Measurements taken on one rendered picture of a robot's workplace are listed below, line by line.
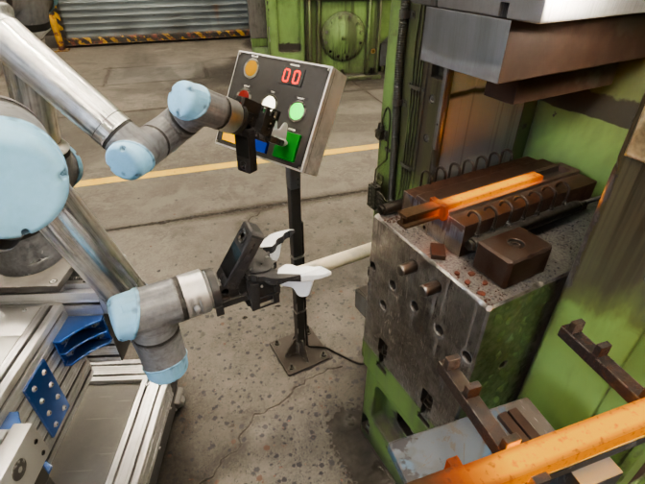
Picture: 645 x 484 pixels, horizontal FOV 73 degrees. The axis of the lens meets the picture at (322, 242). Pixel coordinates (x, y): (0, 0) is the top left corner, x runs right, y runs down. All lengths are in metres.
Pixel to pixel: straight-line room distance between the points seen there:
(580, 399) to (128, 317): 0.90
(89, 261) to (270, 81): 0.74
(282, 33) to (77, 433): 4.94
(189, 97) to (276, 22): 4.81
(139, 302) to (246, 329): 1.36
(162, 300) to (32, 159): 0.29
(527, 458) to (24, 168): 0.61
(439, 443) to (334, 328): 1.24
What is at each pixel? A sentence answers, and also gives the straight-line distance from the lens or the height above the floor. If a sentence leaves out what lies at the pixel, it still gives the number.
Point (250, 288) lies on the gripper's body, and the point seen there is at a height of 0.98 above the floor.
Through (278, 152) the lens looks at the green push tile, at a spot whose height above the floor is 0.99.
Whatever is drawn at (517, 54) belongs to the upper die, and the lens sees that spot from 0.83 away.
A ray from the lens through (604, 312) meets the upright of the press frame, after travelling 0.97.
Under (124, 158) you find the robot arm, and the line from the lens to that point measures 0.88.
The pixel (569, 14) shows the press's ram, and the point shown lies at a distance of 0.81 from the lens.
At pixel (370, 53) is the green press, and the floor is 0.31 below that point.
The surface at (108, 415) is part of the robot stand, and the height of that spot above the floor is 0.21.
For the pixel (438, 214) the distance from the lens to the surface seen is 0.95.
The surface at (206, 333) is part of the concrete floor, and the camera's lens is 2.08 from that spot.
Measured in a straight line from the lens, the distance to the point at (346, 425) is 1.73.
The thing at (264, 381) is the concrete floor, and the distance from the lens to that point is 1.86.
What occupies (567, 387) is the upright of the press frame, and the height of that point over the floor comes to 0.68.
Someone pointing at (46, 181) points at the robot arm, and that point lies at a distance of 0.55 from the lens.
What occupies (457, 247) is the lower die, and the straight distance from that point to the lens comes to 0.95.
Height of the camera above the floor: 1.46
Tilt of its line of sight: 35 degrees down
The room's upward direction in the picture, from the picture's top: straight up
